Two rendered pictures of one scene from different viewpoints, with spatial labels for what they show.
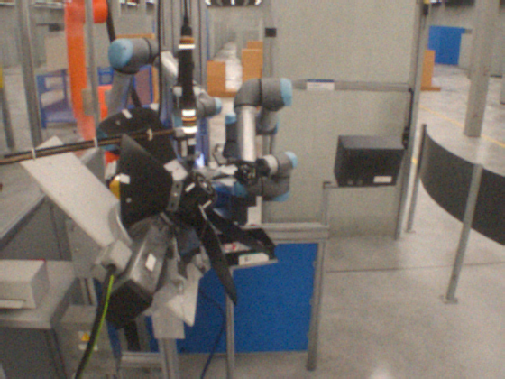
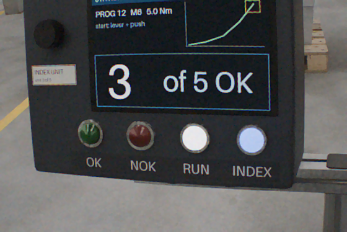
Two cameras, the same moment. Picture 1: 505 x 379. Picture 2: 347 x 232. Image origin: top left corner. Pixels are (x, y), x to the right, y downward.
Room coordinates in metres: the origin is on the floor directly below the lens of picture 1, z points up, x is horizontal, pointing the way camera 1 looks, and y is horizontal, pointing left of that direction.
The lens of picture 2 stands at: (2.14, -0.28, 1.34)
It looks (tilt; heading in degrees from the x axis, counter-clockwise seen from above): 26 degrees down; 203
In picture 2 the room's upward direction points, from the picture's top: 7 degrees counter-clockwise
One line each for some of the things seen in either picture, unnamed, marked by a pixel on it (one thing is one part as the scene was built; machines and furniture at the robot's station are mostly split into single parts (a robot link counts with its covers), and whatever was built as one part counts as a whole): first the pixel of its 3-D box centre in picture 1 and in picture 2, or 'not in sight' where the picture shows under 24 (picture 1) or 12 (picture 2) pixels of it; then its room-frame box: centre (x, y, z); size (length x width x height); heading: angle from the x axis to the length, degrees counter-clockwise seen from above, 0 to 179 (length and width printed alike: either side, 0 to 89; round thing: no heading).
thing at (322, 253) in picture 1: (316, 309); not in sight; (1.66, -0.31, 0.39); 0.04 x 0.04 x 0.78; 3
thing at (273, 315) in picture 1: (227, 302); not in sight; (1.64, 0.12, 0.45); 0.82 x 0.02 x 0.66; 93
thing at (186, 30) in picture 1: (188, 92); not in sight; (1.28, 0.20, 1.49); 0.04 x 0.04 x 0.46
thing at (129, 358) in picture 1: (138, 359); not in sight; (1.13, 0.41, 0.56); 0.19 x 0.04 x 0.04; 93
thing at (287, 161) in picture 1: (281, 162); not in sight; (1.56, -0.11, 1.17); 0.11 x 0.08 x 0.09; 130
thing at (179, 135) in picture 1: (187, 143); not in sight; (1.27, 0.21, 1.33); 0.09 x 0.07 x 0.10; 128
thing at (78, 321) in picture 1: (93, 340); not in sight; (1.04, 0.53, 0.73); 0.15 x 0.09 x 0.22; 93
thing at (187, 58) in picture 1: (188, 83); not in sight; (1.28, 0.20, 1.52); 0.03 x 0.03 x 0.21
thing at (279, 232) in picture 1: (225, 234); not in sight; (1.64, 0.12, 0.82); 0.90 x 0.04 x 0.08; 93
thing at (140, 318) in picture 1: (139, 312); not in sight; (1.62, 0.55, 0.39); 0.04 x 0.04 x 0.78; 3
